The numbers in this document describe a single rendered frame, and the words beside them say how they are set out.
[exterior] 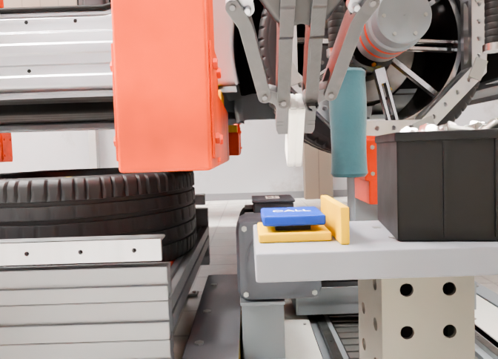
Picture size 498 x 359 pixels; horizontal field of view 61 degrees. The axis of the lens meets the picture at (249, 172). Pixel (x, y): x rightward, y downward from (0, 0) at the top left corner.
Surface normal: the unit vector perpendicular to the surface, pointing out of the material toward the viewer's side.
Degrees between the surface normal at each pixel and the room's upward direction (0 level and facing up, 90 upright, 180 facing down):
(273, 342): 90
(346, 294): 90
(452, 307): 90
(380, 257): 90
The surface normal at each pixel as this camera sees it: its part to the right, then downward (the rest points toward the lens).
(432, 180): -0.14, 0.05
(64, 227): 0.26, 0.04
